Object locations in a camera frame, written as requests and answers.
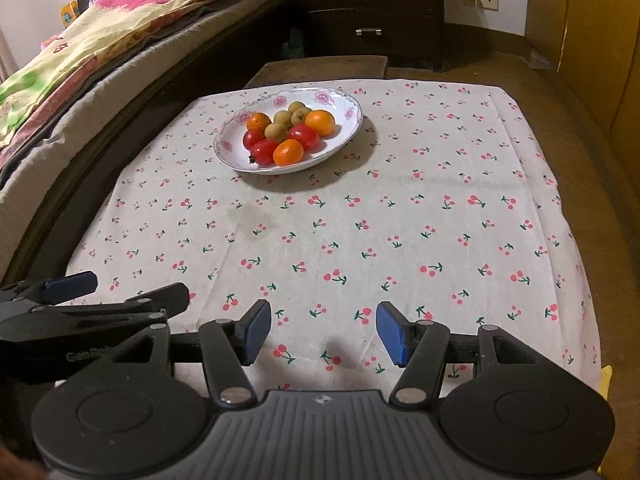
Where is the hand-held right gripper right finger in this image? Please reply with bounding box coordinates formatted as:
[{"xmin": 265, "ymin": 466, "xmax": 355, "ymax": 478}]
[{"xmin": 375, "ymin": 301, "xmax": 557, "ymax": 408}]

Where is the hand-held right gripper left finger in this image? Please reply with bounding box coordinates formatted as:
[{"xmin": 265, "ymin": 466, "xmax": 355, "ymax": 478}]
[{"xmin": 106, "ymin": 299, "xmax": 273, "ymax": 409}]

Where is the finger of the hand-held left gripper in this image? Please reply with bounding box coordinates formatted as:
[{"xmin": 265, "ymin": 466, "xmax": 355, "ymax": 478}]
[
  {"xmin": 0, "ymin": 270, "xmax": 99, "ymax": 312},
  {"xmin": 49, "ymin": 282, "xmax": 192, "ymax": 323}
]

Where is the white floral plate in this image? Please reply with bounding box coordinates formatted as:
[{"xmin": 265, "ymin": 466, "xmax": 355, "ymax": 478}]
[{"xmin": 213, "ymin": 86, "xmax": 364, "ymax": 176}]

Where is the cherry print tablecloth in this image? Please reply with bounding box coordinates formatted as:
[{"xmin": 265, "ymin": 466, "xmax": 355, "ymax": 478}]
[{"xmin": 65, "ymin": 77, "xmax": 603, "ymax": 411}]

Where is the bed with colourful blanket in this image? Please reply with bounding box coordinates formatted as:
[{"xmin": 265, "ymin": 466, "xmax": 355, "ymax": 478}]
[{"xmin": 0, "ymin": 0, "xmax": 296, "ymax": 286}]

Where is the yellow item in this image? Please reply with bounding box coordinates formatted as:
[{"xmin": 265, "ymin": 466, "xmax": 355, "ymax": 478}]
[{"xmin": 597, "ymin": 364, "xmax": 615, "ymax": 401}]

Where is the colourful patchwork quilt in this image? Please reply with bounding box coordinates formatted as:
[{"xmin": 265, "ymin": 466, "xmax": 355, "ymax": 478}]
[{"xmin": 0, "ymin": 0, "xmax": 281, "ymax": 161}]

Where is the wooden bench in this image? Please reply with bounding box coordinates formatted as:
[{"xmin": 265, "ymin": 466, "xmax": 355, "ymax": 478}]
[{"xmin": 243, "ymin": 55, "xmax": 391, "ymax": 90}]

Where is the green bag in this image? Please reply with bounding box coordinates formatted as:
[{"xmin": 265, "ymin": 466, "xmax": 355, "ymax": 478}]
[{"xmin": 282, "ymin": 27, "xmax": 306, "ymax": 61}]

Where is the clear plastic wrapper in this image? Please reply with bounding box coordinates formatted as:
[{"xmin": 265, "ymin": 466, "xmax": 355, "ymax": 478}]
[{"xmin": 527, "ymin": 50, "xmax": 558, "ymax": 71}]

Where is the dark wooden nightstand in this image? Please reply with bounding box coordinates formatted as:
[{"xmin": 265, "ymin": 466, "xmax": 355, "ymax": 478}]
[{"xmin": 282, "ymin": 0, "xmax": 446, "ymax": 73}]

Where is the wooden wardrobe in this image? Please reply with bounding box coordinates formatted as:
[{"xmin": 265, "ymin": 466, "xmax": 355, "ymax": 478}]
[{"xmin": 525, "ymin": 0, "xmax": 640, "ymax": 131}]

